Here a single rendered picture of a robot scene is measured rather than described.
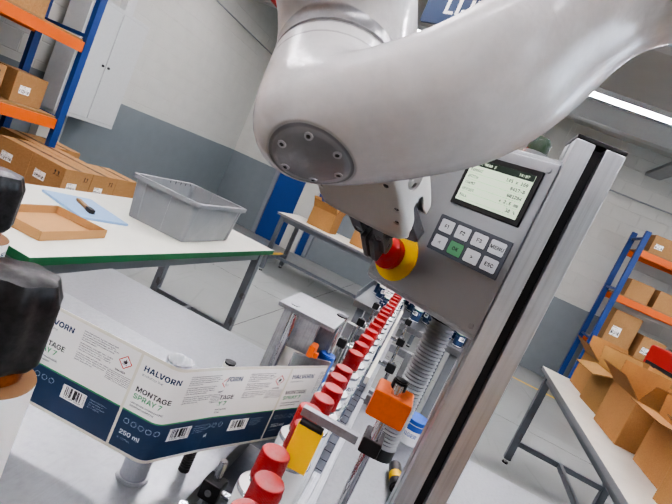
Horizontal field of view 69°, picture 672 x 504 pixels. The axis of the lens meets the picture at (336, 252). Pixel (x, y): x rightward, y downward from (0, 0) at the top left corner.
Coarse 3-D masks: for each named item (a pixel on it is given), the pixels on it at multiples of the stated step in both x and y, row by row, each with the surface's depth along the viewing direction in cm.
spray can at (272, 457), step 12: (264, 444) 53; (276, 444) 53; (264, 456) 51; (276, 456) 51; (288, 456) 52; (252, 468) 52; (264, 468) 51; (276, 468) 51; (240, 480) 52; (240, 492) 51
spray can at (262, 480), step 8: (256, 472) 47; (264, 472) 48; (272, 472) 48; (256, 480) 46; (264, 480) 47; (272, 480) 47; (280, 480) 48; (248, 488) 47; (256, 488) 46; (264, 488) 45; (272, 488) 46; (280, 488) 46; (248, 496) 46; (256, 496) 45; (264, 496) 45; (272, 496) 45; (280, 496) 46
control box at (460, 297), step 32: (512, 160) 48; (544, 160) 46; (448, 192) 52; (544, 192) 45; (480, 224) 49; (416, 256) 53; (512, 256) 46; (416, 288) 52; (448, 288) 49; (480, 288) 47; (448, 320) 49; (480, 320) 46
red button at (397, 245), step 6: (396, 240) 53; (396, 246) 53; (402, 246) 53; (390, 252) 53; (396, 252) 53; (402, 252) 53; (384, 258) 53; (390, 258) 53; (396, 258) 53; (402, 258) 53; (378, 264) 54; (384, 264) 53; (390, 264) 53; (396, 264) 53
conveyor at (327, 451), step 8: (352, 400) 127; (352, 408) 122; (344, 416) 116; (344, 424) 112; (336, 440) 103; (328, 448) 99; (320, 456) 94; (328, 456) 96; (320, 464) 92; (312, 472) 88; (320, 472) 89
